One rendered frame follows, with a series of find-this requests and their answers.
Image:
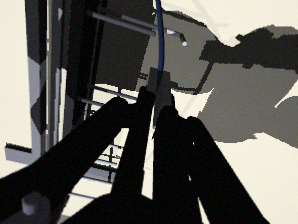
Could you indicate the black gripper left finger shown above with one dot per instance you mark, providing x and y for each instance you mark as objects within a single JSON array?
[{"x": 30, "y": 194}]

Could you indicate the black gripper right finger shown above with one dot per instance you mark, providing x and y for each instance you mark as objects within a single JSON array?
[{"x": 175, "y": 158}]

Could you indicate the blue cable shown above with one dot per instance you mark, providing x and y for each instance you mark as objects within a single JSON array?
[{"x": 161, "y": 42}]

